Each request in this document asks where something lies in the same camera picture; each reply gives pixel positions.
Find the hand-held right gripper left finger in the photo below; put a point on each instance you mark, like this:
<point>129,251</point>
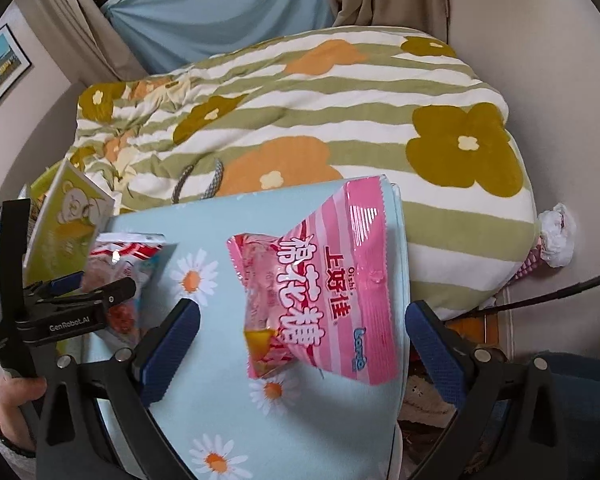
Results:
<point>175,345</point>

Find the pink striped marshmallow packet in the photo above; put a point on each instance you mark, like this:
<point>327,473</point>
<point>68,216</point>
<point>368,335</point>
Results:
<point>330,285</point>

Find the white plastic bag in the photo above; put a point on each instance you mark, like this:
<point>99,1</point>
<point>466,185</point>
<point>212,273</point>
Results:
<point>557,235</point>

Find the striped floral blanket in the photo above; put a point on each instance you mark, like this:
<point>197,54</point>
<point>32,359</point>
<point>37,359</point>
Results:
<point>330,110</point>

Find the blue curtain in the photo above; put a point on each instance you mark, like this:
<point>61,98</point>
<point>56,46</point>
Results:
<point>220,15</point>

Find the pink striped cloth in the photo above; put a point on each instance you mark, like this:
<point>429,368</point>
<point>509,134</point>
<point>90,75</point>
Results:
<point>530,262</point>

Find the framed wall picture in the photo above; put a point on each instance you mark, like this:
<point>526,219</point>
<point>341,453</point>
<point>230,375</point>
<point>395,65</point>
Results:
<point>0,70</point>

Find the orange box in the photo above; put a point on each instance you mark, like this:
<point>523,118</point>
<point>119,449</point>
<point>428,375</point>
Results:
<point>475,332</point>

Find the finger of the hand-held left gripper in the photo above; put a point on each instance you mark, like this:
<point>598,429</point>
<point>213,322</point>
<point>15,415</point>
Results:
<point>62,282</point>
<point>110,292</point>

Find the green cardboard box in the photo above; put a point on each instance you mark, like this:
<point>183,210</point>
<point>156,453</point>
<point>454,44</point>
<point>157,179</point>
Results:
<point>65,220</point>

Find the blue and red snack packet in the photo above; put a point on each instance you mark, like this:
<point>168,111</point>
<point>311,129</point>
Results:
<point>130,265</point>

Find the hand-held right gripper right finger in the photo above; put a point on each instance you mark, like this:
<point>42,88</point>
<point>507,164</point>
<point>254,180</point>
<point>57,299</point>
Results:
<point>435,355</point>

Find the blue jeans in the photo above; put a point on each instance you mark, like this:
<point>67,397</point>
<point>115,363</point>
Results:
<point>590,385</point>

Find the beige plush slipper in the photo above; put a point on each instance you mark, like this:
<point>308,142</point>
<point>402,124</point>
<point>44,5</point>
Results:
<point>425,395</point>

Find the person's left hand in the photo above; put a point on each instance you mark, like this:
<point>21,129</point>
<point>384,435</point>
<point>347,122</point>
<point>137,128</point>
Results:
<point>15,405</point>

